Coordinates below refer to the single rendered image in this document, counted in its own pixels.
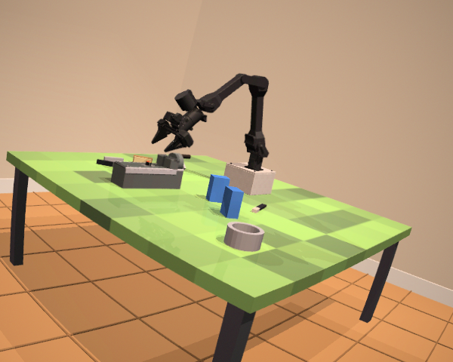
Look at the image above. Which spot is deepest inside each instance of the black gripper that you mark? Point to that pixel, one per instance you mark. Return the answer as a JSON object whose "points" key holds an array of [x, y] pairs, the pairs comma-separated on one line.
{"points": [[182, 137]]}

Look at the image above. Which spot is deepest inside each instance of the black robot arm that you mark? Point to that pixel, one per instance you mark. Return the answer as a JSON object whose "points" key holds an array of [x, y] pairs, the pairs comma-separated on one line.
{"points": [[254, 140]]}

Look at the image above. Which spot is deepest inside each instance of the blue rectangular block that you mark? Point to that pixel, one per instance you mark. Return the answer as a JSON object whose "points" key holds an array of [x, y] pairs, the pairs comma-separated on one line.
{"points": [[216, 188], [231, 203]]}

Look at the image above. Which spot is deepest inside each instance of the grey hollow cylinder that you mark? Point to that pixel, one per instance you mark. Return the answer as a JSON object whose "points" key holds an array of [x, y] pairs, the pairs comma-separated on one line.
{"points": [[243, 236]]}

